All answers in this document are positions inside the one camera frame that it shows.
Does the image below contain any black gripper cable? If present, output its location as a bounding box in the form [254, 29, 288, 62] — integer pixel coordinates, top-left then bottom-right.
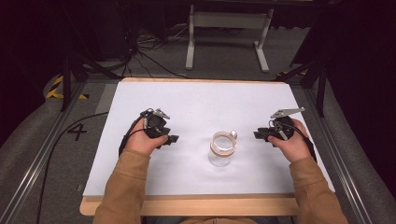
[35, 111, 148, 224]
[273, 120, 318, 163]

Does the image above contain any glass jar with wooden lid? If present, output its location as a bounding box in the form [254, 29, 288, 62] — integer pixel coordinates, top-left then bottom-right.
[207, 130, 238, 168]

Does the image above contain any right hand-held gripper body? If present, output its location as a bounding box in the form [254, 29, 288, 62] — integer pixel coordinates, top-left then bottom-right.
[268, 106, 306, 142]

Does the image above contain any white metal stand frame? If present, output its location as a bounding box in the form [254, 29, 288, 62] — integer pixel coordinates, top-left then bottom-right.
[185, 4, 276, 74]

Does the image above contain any black tripod stand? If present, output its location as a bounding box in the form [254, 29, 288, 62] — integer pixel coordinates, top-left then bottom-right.
[60, 49, 121, 112]
[273, 57, 329, 119]

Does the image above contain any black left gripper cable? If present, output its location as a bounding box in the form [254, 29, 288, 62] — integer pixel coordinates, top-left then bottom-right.
[35, 111, 148, 224]

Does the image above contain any bundle of black floor cables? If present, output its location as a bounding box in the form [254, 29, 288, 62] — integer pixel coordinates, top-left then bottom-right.
[120, 22, 191, 79]

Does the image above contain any person's lap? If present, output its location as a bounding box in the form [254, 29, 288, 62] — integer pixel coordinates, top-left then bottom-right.
[178, 217, 261, 224]

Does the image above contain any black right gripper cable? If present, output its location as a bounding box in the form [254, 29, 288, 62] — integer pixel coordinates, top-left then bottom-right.
[273, 120, 318, 163]

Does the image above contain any white table mat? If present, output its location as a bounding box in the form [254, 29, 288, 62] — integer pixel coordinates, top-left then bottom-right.
[82, 81, 336, 198]

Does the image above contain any aluminium floor rail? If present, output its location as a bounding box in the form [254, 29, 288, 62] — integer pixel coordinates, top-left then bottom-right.
[302, 87, 376, 224]
[0, 79, 89, 224]

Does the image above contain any person's left hand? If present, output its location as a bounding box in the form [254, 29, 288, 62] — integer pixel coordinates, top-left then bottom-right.
[123, 118, 169, 156]

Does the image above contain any person's right hand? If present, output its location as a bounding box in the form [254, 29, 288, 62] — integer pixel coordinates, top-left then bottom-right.
[267, 119, 313, 163]

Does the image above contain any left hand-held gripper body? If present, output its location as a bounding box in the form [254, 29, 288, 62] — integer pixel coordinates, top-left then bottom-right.
[143, 107, 172, 140]

